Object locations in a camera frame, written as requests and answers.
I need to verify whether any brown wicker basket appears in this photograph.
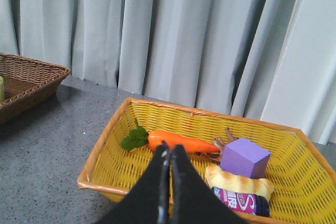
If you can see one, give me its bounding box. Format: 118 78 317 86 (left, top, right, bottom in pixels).
1 52 71 124

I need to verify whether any grey pleated curtain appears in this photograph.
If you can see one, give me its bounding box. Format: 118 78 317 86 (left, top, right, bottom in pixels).
1 0 335 144

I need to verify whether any orange toy carrot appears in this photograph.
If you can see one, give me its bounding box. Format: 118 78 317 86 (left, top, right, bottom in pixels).
121 119 221 153

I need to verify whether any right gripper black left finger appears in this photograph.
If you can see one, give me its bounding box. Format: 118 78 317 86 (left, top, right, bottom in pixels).
97 142 170 223

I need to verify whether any brown toy crab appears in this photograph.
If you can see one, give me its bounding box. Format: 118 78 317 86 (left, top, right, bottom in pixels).
195 127 239 164

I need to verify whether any yellow woven basket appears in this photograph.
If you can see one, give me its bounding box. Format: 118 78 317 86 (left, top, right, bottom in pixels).
77 98 335 223

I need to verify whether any purple labelled bottle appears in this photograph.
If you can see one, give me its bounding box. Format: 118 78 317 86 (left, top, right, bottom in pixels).
211 187 270 217

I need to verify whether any toy bread loaf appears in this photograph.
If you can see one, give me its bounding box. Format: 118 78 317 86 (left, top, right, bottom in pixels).
205 164 275 201

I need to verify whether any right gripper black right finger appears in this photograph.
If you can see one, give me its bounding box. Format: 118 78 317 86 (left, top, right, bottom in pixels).
171 145 247 224

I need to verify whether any purple foam cube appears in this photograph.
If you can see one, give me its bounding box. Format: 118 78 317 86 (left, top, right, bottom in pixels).
220 138 271 179

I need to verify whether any yellow-green tape roll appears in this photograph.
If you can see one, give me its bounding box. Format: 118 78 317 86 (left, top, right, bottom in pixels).
0 76 5 103

